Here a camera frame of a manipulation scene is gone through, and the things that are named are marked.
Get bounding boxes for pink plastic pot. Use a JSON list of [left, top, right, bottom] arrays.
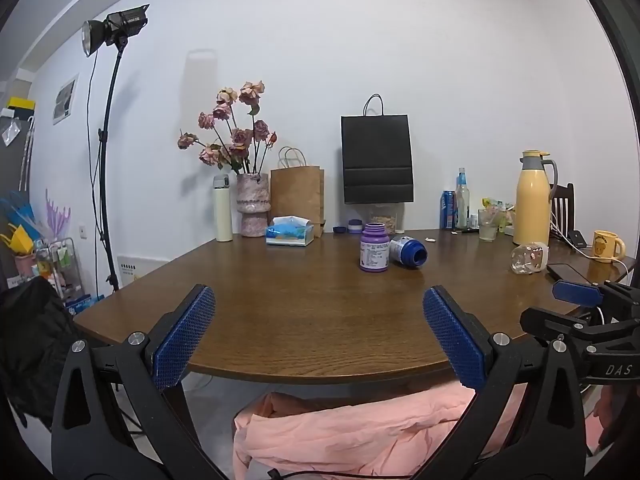
[[13, 252, 37, 279]]

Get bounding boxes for white charging cable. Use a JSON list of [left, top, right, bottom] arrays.
[[549, 217, 632, 277]]

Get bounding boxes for purple plastic hangers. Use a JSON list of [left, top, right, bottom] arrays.
[[44, 189, 72, 242]]

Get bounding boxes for blue tissue box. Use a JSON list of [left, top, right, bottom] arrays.
[[265, 216, 315, 247]]

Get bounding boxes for white leaning board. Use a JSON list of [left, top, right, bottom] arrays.
[[117, 255, 172, 282]]

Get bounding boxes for wall picture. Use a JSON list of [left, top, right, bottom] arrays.
[[52, 74, 80, 126]]

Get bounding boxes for glass tumbler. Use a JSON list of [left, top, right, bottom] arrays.
[[478, 208, 500, 242]]

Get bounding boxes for black smartphone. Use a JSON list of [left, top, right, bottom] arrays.
[[546, 262, 595, 287]]

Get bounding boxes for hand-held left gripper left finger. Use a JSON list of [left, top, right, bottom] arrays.
[[50, 284, 231, 480]]

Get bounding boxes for purple pill bottle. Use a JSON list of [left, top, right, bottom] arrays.
[[359, 223, 390, 274]]

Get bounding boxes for clear food jar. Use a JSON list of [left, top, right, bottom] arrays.
[[369, 203, 405, 235]]

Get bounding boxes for wire storage rack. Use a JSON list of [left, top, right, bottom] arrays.
[[34, 237, 85, 307]]

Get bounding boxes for clear glass jar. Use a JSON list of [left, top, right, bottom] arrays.
[[510, 241, 550, 276]]

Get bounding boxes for white bottle with blue cap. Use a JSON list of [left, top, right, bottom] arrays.
[[390, 235, 429, 267]]

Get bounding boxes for black paper bag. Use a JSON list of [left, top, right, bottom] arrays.
[[341, 94, 415, 205]]

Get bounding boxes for yellow cartoon mug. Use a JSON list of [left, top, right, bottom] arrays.
[[593, 230, 627, 264]]

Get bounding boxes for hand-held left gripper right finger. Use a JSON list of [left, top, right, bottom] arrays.
[[414, 285, 588, 480]]

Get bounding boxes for blue plastic hangers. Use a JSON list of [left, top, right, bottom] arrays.
[[0, 190, 42, 241]]

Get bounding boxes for yellow plastic hanger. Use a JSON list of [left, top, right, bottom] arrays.
[[0, 224, 35, 257]]

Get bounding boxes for pink speckled vase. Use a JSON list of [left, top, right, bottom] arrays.
[[236, 172, 274, 238]]

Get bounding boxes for blue drink can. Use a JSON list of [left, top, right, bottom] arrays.
[[440, 190, 457, 231]]

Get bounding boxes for black jacket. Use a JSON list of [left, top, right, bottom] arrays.
[[0, 276, 97, 429]]

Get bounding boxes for dark wooden chair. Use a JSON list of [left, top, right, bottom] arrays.
[[547, 182, 576, 242]]

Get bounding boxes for yellow thermos jug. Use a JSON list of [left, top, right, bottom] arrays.
[[512, 150, 559, 247]]

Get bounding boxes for snack packet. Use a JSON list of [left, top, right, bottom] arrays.
[[481, 197, 517, 237]]

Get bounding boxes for blue packet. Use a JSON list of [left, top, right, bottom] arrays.
[[65, 293, 107, 316]]

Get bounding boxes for clear glass bottle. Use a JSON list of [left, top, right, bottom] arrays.
[[454, 167, 472, 230]]

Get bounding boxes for dried pink roses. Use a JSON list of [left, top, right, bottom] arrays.
[[177, 80, 279, 176]]

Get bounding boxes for pink cloth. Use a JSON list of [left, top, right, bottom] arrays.
[[232, 377, 640, 480]]

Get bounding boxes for brown paper bag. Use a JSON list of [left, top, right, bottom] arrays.
[[270, 146, 326, 239]]

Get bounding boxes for white thermos bottle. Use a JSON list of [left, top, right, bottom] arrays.
[[213, 174, 234, 242]]

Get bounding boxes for studio light on stand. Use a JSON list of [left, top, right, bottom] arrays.
[[81, 4, 151, 293]]

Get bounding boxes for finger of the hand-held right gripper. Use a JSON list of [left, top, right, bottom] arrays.
[[552, 280, 640, 321], [520, 306, 601, 350]]

